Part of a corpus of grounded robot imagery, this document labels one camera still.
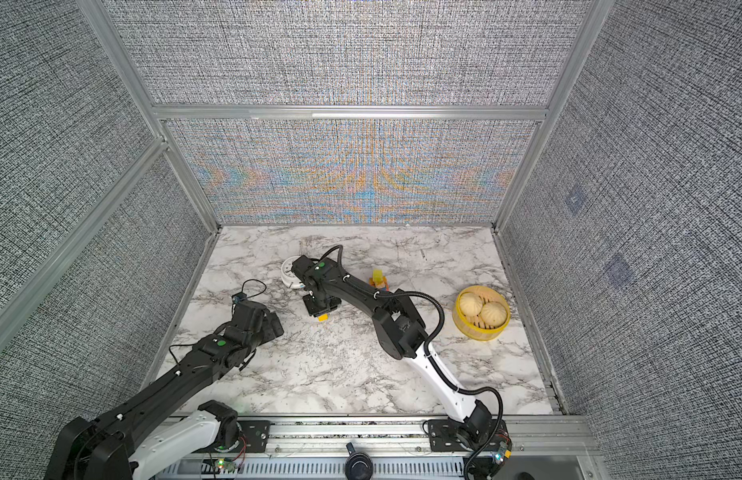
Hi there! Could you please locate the yellow-green cube block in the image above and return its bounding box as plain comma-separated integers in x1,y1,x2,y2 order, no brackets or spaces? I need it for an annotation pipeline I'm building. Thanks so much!
371,269,386,286

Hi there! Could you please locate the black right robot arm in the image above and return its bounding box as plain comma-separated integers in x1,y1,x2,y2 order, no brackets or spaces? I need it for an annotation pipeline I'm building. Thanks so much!
290,255,509,451

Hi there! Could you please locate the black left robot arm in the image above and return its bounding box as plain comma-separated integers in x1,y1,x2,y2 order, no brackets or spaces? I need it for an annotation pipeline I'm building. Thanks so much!
44,300,284,479

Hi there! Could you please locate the white alarm clock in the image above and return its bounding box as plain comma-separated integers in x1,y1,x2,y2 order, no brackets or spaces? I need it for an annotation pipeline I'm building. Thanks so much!
280,256,304,290

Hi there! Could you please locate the left steamed bun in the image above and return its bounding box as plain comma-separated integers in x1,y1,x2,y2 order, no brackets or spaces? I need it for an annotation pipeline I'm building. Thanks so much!
458,292,484,318

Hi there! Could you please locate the steamed bun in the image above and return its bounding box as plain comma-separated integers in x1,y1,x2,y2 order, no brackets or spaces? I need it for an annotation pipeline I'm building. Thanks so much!
478,302,508,329
458,292,484,318

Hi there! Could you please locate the yellow wooden bucket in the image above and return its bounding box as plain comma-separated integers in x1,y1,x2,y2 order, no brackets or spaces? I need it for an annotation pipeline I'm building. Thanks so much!
452,285,511,342

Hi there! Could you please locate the right steamed bun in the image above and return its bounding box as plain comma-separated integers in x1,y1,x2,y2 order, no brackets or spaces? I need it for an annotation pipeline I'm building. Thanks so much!
478,302,508,329

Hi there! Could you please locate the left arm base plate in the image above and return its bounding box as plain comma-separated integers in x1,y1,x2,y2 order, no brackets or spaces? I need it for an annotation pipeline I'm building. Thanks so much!
197,420,272,455

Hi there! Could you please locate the aluminium front rail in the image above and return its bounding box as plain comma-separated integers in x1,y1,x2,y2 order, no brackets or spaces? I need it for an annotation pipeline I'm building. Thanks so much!
130,412,610,479

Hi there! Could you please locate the black knob on rail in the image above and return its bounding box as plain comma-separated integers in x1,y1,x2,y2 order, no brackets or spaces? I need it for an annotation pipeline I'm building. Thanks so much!
344,442,374,480

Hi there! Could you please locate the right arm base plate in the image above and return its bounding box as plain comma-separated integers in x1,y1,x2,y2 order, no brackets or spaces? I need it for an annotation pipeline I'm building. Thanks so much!
427,418,511,453

